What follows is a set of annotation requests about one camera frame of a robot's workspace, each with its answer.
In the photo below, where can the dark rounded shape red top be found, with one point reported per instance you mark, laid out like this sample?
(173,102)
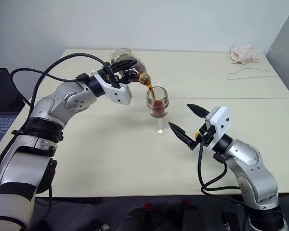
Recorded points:
(142,219)

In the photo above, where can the dark laptop computer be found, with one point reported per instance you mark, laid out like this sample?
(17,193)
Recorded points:
(0,96)

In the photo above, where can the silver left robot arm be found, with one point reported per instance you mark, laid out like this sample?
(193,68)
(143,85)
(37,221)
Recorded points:
(50,106)

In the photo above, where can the clear wine glass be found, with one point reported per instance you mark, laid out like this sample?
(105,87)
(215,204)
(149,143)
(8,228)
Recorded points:
(159,108)

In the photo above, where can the crumpled pink white cloth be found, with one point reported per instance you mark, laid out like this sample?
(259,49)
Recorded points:
(243,53)

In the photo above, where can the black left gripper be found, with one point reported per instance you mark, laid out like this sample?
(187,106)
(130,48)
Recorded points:
(104,73)

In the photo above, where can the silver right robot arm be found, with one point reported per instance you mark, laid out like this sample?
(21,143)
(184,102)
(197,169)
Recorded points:
(245,154)

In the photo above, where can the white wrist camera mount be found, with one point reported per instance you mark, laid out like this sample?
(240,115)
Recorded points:
(118,93)
(219,115)

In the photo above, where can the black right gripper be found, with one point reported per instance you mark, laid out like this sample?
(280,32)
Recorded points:
(207,137)

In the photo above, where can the clear cola bottle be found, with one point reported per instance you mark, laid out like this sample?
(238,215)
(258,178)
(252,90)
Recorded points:
(138,67)

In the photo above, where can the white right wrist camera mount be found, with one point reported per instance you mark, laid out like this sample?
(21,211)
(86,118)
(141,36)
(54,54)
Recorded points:
(219,115)

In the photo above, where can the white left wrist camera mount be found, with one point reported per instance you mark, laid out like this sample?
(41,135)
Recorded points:
(118,93)

